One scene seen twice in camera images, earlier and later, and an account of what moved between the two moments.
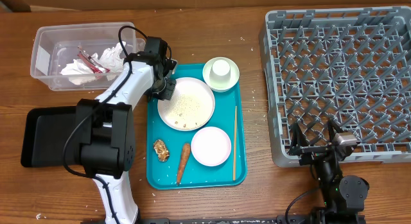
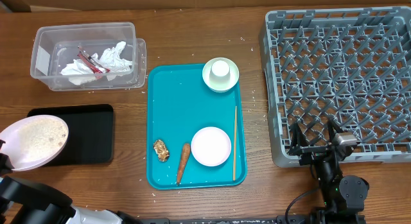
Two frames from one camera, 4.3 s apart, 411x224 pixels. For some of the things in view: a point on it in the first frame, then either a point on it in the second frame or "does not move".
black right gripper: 311,153 does not move
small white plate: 210,146 does not move
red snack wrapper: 88,61 does not move
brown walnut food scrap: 160,149 does not move
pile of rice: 184,112 -> 40,138
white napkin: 110,58 does not move
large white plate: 191,106 -> 33,140
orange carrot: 185,152 does not move
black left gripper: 167,94 -> 3,165
